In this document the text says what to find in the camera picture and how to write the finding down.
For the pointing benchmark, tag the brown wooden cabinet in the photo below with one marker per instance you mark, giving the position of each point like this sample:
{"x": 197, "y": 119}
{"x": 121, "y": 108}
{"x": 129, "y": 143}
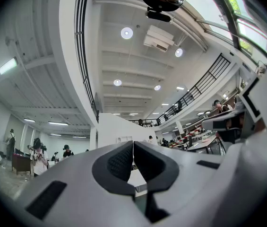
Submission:
{"x": 21, "y": 163}

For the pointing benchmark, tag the fluorescent tube light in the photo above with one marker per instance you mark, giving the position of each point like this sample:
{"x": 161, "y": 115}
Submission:
{"x": 8, "y": 66}

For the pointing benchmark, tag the large skylight window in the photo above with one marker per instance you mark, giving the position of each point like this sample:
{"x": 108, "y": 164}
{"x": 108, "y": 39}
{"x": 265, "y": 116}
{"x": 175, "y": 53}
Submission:
{"x": 223, "y": 11}

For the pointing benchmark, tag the person's right hand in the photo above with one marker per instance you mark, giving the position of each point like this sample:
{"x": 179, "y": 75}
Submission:
{"x": 235, "y": 123}

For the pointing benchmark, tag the white ceiling air conditioner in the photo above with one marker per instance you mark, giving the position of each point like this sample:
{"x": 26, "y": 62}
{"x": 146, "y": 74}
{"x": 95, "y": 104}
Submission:
{"x": 159, "y": 39}

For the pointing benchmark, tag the round ceiling light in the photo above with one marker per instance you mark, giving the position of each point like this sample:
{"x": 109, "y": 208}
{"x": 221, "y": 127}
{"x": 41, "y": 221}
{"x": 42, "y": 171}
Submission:
{"x": 178, "y": 52}
{"x": 157, "y": 87}
{"x": 117, "y": 82}
{"x": 126, "y": 33}

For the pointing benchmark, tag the long white work table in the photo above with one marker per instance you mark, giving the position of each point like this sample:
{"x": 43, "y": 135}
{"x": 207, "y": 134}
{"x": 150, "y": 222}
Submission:
{"x": 201, "y": 142}

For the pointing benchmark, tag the black curved balcony railing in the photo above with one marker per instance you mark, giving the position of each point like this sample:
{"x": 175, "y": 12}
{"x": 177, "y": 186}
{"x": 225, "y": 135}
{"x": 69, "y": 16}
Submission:
{"x": 82, "y": 44}

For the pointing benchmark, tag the black straight balcony railing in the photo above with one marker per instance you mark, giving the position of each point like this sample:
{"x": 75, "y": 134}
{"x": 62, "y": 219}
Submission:
{"x": 201, "y": 84}

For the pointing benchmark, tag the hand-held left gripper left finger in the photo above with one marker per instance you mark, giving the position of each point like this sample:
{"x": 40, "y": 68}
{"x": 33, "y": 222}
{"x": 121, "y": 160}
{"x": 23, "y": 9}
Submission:
{"x": 114, "y": 171}

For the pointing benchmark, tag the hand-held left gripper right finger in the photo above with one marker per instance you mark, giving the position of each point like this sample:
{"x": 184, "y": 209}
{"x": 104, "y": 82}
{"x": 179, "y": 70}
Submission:
{"x": 157, "y": 171}

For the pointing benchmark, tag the black head-mounted camera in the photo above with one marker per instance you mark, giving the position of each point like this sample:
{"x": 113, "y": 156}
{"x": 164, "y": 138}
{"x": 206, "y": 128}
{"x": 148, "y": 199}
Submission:
{"x": 158, "y": 16}

